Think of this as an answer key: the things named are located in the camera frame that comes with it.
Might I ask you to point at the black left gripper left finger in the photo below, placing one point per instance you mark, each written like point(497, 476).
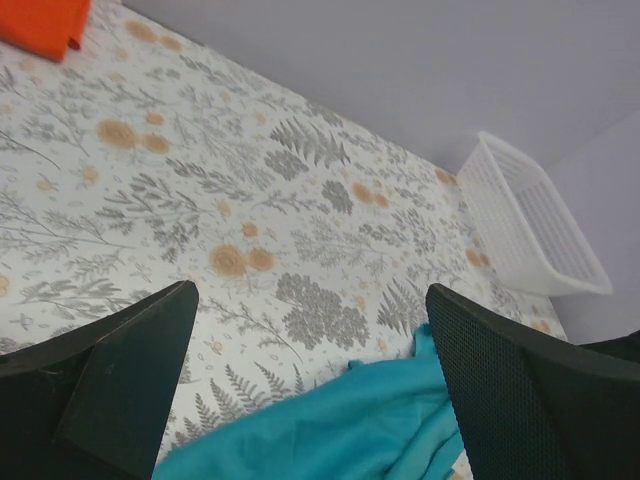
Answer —
point(93, 403)

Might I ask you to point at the folded orange t shirt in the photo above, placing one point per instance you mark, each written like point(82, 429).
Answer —
point(46, 28)

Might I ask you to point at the teal t shirt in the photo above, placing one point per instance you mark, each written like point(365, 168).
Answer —
point(390, 419)

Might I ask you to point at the white plastic basket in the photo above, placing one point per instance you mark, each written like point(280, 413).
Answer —
point(529, 234)

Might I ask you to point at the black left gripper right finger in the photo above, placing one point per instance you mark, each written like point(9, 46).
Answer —
point(531, 406)

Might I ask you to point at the floral patterned table mat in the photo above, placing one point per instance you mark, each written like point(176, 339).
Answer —
point(144, 159)

